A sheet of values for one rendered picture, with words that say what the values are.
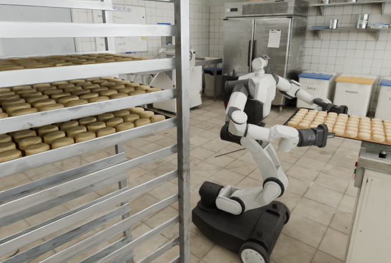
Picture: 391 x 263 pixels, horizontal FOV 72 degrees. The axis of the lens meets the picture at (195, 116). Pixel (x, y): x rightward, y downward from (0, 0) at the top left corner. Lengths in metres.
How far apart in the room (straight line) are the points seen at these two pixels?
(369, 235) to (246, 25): 4.43
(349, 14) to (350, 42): 0.49
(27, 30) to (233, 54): 5.20
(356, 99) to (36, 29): 5.00
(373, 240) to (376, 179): 0.35
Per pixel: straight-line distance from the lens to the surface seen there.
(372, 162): 1.62
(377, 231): 1.79
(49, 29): 0.65
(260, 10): 5.48
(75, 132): 0.80
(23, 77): 0.64
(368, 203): 1.71
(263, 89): 1.65
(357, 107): 5.31
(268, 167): 1.86
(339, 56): 5.90
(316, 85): 5.37
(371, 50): 5.82
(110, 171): 0.76
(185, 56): 0.79
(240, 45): 5.60
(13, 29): 0.63
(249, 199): 2.03
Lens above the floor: 1.50
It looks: 17 degrees down
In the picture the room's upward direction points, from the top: straight up
